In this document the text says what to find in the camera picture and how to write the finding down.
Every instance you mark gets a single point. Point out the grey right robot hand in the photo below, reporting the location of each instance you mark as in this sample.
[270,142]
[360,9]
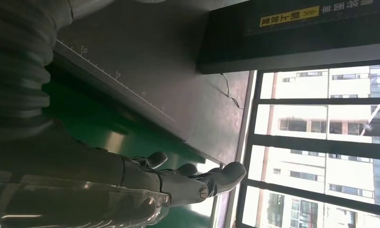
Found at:
[67,176]

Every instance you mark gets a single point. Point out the green conveyor belt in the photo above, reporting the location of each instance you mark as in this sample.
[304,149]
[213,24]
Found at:
[92,126]

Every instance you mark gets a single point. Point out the black inbound scanner machine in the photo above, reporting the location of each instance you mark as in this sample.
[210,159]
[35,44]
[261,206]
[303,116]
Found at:
[146,47]

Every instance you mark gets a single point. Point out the black yellow instruction label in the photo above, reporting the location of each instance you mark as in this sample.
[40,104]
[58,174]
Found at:
[290,15]

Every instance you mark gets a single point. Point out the black window frame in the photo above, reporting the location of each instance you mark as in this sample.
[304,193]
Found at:
[303,148]

